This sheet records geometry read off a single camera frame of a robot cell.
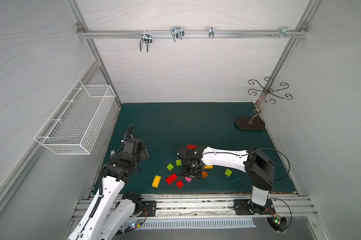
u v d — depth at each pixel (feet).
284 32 2.51
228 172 2.73
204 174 2.75
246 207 2.36
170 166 2.82
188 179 2.67
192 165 1.98
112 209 1.49
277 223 2.35
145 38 2.57
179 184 2.62
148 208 2.42
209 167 2.84
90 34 2.58
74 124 2.27
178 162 2.89
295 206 2.55
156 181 2.64
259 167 1.51
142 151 1.97
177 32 2.51
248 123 3.52
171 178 2.69
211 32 2.57
